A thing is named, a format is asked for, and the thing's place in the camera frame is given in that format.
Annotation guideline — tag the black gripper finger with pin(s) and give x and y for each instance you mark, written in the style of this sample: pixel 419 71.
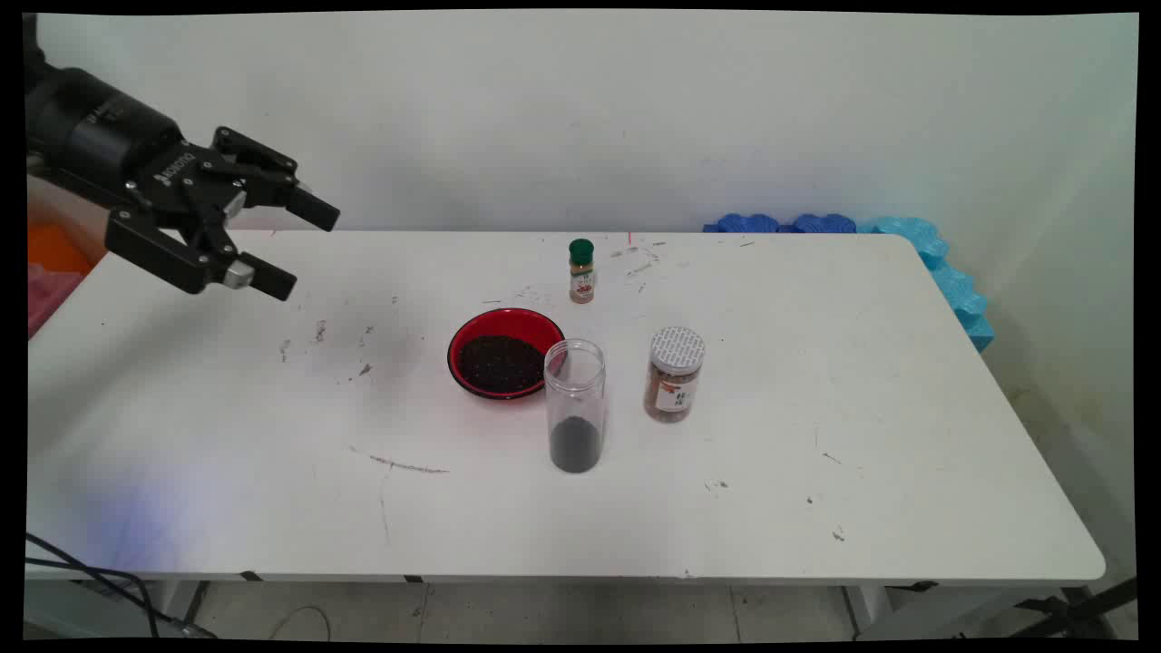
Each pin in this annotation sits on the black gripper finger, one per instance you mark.
pixel 163 254
pixel 272 177

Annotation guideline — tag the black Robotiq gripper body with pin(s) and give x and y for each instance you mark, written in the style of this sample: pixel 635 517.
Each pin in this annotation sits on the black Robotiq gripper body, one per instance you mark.
pixel 100 136

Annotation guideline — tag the clear plastic jar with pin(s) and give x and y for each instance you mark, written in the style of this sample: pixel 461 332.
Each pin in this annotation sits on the clear plastic jar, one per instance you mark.
pixel 575 390

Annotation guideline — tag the black seeds heap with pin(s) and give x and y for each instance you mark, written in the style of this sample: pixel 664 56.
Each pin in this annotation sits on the black seeds heap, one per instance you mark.
pixel 501 365
pixel 576 446

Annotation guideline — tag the orange object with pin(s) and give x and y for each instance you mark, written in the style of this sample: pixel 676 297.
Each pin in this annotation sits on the orange object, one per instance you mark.
pixel 54 252

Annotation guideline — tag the pink object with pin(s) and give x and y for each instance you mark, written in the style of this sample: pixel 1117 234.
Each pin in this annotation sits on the pink object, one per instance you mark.
pixel 45 295

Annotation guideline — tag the red bowl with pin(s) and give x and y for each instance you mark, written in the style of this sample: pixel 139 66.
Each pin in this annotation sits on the red bowl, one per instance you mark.
pixel 508 322

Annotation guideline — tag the green-capped spice bottle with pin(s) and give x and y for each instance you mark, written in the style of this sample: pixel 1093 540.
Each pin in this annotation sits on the green-capped spice bottle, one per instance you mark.
pixel 581 272

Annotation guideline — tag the white table leg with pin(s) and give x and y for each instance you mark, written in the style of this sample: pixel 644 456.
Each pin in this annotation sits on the white table leg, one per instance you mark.
pixel 869 612
pixel 186 600

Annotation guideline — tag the brown spice jar white lid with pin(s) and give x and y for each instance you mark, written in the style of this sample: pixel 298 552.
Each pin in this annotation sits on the brown spice jar white lid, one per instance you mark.
pixel 674 376

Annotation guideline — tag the dark blue foam piece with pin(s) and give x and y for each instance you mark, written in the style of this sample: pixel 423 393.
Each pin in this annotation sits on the dark blue foam piece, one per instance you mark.
pixel 824 223
pixel 744 223

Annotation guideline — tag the light blue foam piece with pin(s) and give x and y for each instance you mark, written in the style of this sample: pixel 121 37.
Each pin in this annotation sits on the light blue foam piece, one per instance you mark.
pixel 943 272

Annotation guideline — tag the black tripod leg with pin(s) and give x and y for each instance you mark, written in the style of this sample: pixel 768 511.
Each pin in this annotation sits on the black tripod leg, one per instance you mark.
pixel 1079 609

